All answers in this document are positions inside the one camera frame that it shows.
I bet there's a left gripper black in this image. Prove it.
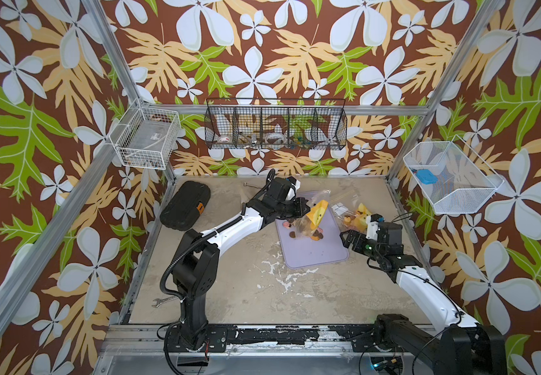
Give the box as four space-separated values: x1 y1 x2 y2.
273 197 311 218

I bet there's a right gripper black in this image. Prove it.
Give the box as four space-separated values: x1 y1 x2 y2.
339 228 386 263

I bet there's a ziploc bag with yellow cookies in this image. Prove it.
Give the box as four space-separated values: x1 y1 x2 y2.
300 190 331 228

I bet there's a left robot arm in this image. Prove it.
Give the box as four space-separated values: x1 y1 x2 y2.
159 170 311 351

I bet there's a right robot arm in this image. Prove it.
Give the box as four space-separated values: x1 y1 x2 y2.
340 221 507 374

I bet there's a ziploc bag right with yellow toy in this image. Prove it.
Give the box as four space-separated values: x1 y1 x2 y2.
329 195 372 233

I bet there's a pile of poured cookies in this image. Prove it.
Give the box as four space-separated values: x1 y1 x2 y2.
282 219 324 242

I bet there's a lavender plastic tray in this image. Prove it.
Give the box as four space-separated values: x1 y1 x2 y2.
276 207 349 270

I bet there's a metal rod tool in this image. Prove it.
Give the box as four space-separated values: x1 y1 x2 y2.
243 182 263 191

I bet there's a blue object in basket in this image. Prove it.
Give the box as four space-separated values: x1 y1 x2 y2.
414 169 439 185

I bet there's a black hard case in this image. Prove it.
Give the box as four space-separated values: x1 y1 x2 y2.
160 181 211 231

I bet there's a white mesh basket right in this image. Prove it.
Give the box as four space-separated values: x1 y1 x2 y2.
403 136 505 216

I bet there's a small metal wrench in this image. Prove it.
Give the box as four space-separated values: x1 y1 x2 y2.
152 295 178 309

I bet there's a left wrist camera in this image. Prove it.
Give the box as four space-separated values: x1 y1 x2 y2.
285 177 300 201

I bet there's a black wire basket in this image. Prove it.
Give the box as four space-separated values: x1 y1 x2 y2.
203 98 348 150

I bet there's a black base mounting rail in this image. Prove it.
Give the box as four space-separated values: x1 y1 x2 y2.
156 323 396 353

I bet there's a white wire basket left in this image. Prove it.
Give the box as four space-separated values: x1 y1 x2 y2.
110 100 182 170

